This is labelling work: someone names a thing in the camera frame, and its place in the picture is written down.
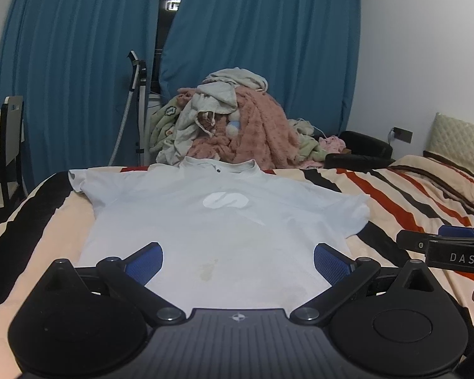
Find beige quilted headboard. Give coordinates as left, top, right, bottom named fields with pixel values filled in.
left=424, top=113, right=474, bottom=176

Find cream hooded garment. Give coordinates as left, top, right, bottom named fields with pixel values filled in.
left=155, top=68, right=269, bottom=165

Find white polo shirt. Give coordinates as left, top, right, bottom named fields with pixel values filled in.
left=68, top=158, right=370, bottom=312

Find garment steamer stand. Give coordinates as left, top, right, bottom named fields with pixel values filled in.
left=107, top=50, right=148, bottom=167

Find right blue curtain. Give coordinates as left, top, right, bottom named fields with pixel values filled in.
left=159, top=0, right=361, bottom=135

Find small pink clothes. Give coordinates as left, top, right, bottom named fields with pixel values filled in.
left=319, top=135, right=346, bottom=154

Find pink fluffy blanket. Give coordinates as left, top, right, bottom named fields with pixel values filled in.
left=185, top=82, right=301, bottom=169

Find striped fleece blanket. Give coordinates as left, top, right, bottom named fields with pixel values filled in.
left=0, top=156, right=474, bottom=378

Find black chair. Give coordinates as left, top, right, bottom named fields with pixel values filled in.
left=0, top=96, right=25, bottom=219

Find left blue curtain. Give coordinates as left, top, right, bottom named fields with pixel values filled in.
left=0, top=0, right=159, bottom=188

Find black armchair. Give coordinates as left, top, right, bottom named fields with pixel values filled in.
left=324, top=131, right=395, bottom=172

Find black wall socket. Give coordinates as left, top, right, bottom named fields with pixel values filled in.
left=392, top=127, right=413, bottom=144

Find green patterned blanket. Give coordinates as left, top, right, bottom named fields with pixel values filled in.
left=149, top=97, right=182, bottom=162

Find blue curtain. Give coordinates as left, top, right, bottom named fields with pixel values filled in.
left=0, top=0, right=159, bottom=188
left=159, top=0, right=361, bottom=135

